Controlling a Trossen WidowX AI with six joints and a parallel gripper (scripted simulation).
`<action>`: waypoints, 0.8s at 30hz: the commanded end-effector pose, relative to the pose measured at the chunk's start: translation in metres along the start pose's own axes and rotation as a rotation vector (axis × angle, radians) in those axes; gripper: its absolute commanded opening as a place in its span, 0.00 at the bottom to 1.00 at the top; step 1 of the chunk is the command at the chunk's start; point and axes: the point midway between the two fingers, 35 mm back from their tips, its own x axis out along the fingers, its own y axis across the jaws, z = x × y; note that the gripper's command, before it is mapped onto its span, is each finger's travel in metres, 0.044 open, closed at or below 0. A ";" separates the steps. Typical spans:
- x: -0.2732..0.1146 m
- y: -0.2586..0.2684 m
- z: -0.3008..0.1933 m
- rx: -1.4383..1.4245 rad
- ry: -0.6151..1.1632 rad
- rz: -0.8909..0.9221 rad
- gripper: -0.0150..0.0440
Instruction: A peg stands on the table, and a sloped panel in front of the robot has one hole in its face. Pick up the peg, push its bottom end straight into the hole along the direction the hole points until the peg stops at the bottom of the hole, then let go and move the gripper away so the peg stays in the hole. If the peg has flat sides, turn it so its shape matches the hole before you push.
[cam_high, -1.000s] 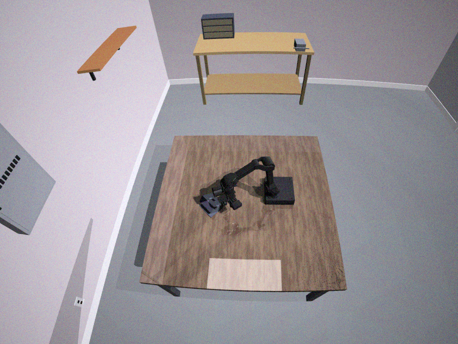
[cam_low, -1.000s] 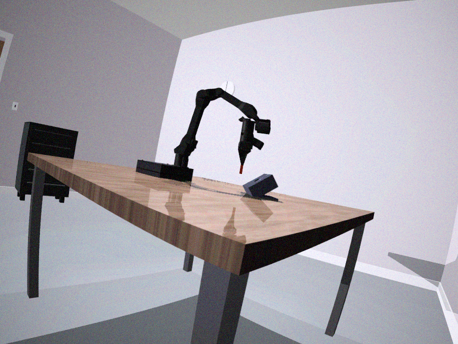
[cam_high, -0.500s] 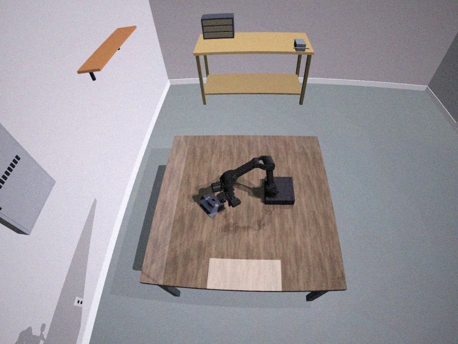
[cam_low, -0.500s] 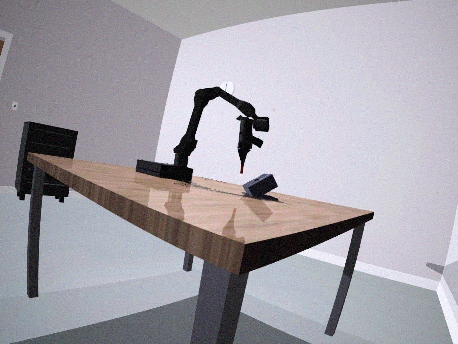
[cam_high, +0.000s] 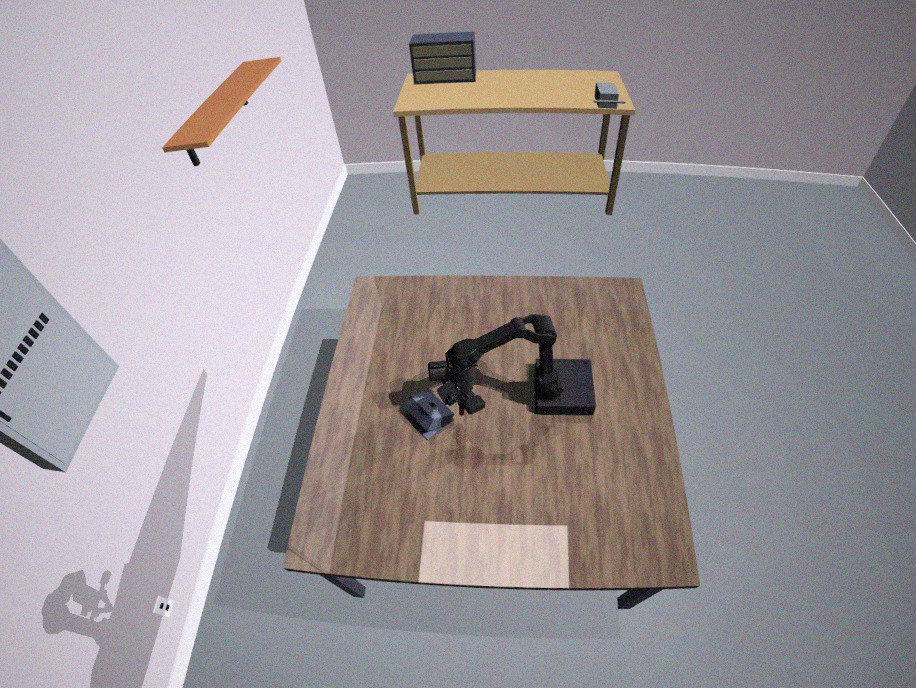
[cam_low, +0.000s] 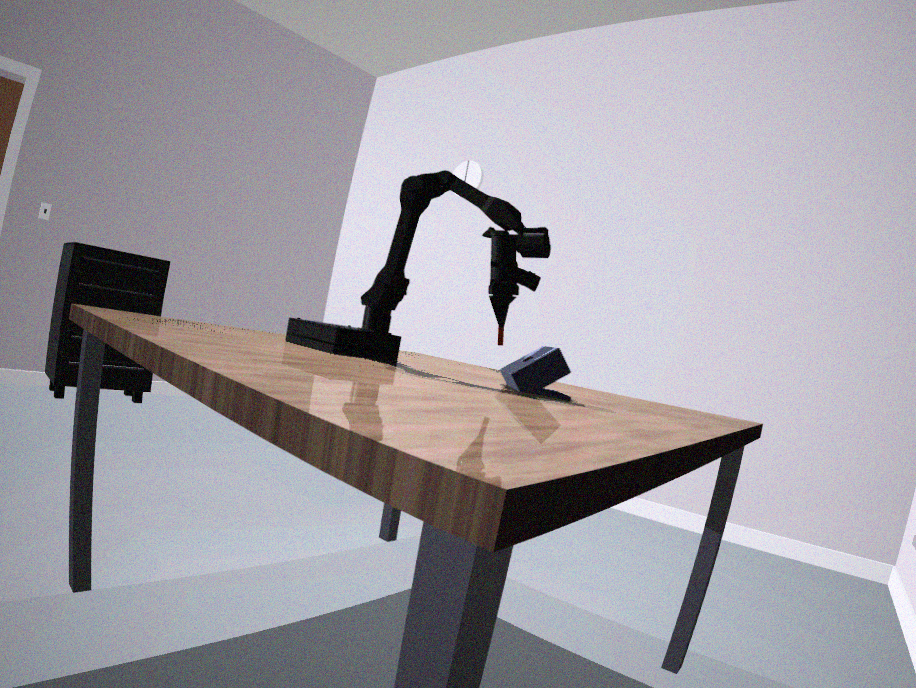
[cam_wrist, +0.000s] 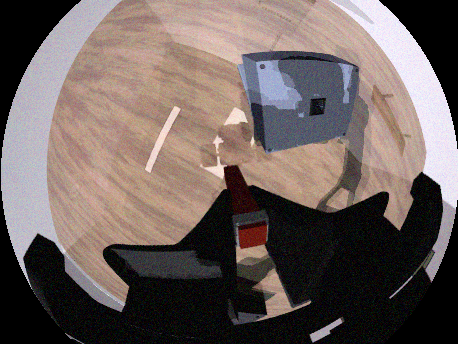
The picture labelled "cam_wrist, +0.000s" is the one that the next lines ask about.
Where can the blue-grey sloped panel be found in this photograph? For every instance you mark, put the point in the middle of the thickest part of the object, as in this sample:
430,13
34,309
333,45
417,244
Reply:
298,98

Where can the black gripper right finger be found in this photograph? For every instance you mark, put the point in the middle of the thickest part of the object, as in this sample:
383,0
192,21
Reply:
302,240

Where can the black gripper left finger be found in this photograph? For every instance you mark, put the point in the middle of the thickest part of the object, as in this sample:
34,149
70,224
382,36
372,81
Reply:
204,259

